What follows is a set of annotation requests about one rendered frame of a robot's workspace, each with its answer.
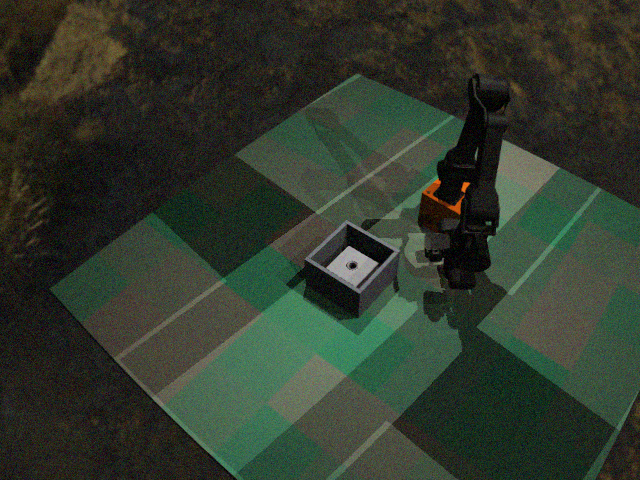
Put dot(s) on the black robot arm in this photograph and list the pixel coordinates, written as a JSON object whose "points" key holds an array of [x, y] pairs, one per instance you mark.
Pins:
{"points": [[483, 129]]}

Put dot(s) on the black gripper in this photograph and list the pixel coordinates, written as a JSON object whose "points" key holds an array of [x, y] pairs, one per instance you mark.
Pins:
{"points": [[458, 276]]}

